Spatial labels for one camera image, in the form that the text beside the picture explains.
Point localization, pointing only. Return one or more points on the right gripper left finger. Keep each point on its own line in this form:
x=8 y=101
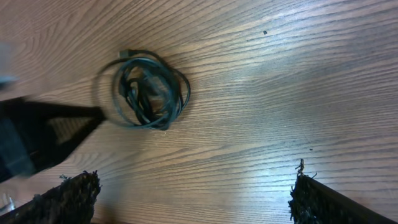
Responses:
x=72 y=202

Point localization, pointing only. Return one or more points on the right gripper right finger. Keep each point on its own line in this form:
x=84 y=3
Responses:
x=314 y=203

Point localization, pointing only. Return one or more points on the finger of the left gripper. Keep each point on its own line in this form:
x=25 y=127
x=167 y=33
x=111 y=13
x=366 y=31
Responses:
x=36 y=136

